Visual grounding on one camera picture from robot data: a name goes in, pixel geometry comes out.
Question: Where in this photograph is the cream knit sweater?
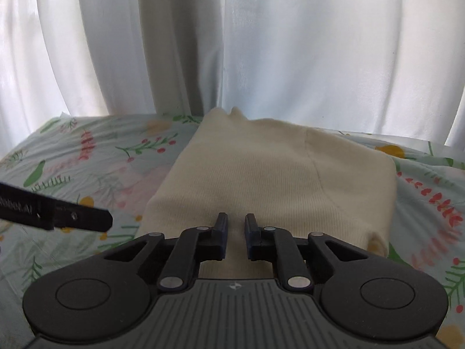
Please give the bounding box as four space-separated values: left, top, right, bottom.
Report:
139 109 396 279

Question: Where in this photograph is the floral light blue bedsheet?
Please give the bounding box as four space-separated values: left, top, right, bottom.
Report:
1 115 464 348

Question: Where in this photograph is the white sheer curtain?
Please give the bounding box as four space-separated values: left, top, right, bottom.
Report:
1 0 464 153

